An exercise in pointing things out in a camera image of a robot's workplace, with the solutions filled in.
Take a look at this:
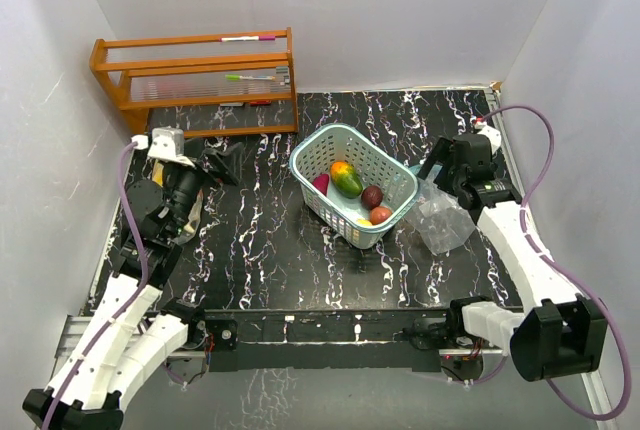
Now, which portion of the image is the clear bag orange zipper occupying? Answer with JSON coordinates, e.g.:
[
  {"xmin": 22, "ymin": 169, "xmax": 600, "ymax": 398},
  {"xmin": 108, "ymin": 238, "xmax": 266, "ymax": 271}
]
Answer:
[{"xmin": 151, "ymin": 161, "xmax": 204, "ymax": 245}]

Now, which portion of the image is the clear bag blue zipper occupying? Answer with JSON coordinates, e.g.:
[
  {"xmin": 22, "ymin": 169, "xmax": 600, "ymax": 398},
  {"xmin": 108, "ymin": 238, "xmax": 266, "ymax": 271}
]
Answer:
[{"xmin": 404, "ymin": 179, "xmax": 476, "ymax": 255}]

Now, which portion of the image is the brown passion fruit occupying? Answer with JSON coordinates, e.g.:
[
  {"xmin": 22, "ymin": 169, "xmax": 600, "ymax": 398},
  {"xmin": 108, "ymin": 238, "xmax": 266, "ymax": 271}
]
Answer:
[{"xmin": 369, "ymin": 206, "xmax": 393, "ymax": 225}]

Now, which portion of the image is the orange green mango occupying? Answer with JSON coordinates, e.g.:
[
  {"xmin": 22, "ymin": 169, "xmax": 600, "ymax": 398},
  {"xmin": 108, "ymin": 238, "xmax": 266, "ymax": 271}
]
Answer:
[{"xmin": 330, "ymin": 161, "xmax": 363, "ymax": 199}]

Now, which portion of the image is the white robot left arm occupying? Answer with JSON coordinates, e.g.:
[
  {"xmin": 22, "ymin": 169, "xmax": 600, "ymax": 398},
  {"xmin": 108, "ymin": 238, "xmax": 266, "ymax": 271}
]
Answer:
[{"xmin": 22, "ymin": 135, "xmax": 244, "ymax": 429}]

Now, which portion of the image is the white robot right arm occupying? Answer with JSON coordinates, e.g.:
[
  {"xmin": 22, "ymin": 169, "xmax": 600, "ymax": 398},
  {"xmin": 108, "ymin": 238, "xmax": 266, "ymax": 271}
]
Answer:
[{"xmin": 418, "ymin": 133, "xmax": 608, "ymax": 382}]

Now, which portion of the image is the green pen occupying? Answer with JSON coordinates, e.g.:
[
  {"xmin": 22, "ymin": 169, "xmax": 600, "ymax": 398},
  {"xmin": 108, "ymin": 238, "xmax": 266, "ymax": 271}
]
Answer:
[{"xmin": 225, "ymin": 74, "xmax": 276, "ymax": 82}]

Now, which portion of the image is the dark purple passion fruit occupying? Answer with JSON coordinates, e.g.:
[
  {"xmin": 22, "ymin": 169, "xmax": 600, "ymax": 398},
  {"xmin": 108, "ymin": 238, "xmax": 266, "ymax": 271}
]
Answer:
[{"xmin": 361, "ymin": 185, "xmax": 384, "ymax": 210}]

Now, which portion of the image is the pink dragon fruit piece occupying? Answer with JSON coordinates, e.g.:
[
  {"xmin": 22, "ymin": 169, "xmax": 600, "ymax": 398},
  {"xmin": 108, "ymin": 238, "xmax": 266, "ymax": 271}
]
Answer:
[{"xmin": 312, "ymin": 173, "xmax": 330, "ymax": 196}]

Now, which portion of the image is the orange wooden shelf rack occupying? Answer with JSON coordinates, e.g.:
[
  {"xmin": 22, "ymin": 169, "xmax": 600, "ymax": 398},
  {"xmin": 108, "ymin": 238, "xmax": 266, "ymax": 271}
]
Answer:
[{"xmin": 89, "ymin": 28, "xmax": 299, "ymax": 137}]

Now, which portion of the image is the small grey box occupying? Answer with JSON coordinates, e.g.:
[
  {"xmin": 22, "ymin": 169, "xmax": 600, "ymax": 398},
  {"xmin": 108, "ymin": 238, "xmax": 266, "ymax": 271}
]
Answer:
[{"xmin": 275, "ymin": 66, "xmax": 291, "ymax": 86}]

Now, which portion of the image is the light green plastic basket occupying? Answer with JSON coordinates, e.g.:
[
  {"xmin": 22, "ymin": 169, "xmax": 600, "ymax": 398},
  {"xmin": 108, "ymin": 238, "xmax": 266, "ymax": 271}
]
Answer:
[{"xmin": 289, "ymin": 123, "xmax": 419, "ymax": 249}]

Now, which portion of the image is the pink white pen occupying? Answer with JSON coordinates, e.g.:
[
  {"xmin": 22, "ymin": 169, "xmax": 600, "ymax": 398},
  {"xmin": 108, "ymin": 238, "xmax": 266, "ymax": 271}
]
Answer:
[{"xmin": 220, "ymin": 34, "xmax": 277, "ymax": 43}]

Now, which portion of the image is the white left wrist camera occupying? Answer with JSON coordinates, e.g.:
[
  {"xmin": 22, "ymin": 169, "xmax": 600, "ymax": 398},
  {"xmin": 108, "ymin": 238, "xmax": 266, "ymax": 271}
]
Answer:
[{"xmin": 147, "ymin": 127, "xmax": 195, "ymax": 168}]

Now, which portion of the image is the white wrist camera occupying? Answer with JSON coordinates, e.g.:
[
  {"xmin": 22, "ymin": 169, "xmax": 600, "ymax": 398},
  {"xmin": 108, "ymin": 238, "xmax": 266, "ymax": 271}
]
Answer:
[
  {"xmin": 147, "ymin": 127, "xmax": 195, "ymax": 168},
  {"xmin": 473, "ymin": 119, "xmax": 502, "ymax": 155}
]

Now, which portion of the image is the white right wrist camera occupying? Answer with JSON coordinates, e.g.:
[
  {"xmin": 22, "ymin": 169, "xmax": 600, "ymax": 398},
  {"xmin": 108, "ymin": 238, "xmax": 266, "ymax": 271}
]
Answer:
[{"xmin": 473, "ymin": 119, "xmax": 502, "ymax": 155}]

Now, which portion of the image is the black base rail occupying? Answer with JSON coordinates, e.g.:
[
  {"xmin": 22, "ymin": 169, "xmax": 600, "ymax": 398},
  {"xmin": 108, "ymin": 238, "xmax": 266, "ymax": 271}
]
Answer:
[{"xmin": 205, "ymin": 309, "xmax": 445, "ymax": 372}]

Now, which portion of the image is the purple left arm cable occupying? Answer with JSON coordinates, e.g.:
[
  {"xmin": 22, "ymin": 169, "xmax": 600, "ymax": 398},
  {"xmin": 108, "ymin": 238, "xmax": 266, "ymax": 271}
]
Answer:
[{"xmin": 37, "ymin": 137, "xmax": 151, "ymax": 430}]

